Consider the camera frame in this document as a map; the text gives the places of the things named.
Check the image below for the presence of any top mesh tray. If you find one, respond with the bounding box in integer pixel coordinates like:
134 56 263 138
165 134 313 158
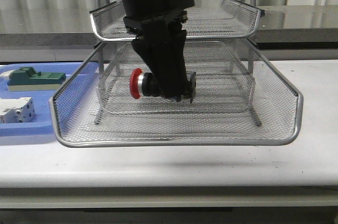
90 0 265 42

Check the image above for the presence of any bottom mesh tray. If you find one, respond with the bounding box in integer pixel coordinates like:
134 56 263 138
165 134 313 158
98 41 255 115

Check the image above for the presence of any blue plastic tray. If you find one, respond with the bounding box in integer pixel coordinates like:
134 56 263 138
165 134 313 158
1 62 81 145

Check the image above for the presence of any white circuit breaker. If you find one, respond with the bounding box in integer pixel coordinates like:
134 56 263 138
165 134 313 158
1 97 35 124

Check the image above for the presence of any middle mesh tray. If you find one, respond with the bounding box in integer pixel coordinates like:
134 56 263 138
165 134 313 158
50 39 303 147

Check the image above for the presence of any mesh tray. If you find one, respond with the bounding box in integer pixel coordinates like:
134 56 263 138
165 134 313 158
98 41 255 115
90 0 265 42
50 39 303 147

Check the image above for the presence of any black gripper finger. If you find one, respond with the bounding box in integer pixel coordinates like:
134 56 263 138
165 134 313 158
132 38 160 86
157 21 187 97

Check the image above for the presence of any green and beige terminal block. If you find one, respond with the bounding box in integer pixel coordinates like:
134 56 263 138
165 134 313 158
7 67 66 91

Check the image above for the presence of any red emergency stop button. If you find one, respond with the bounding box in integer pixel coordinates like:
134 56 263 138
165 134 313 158
129 68 196 103

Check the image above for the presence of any grey stone counter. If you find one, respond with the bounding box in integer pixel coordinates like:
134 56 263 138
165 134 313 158
1 5 337 64

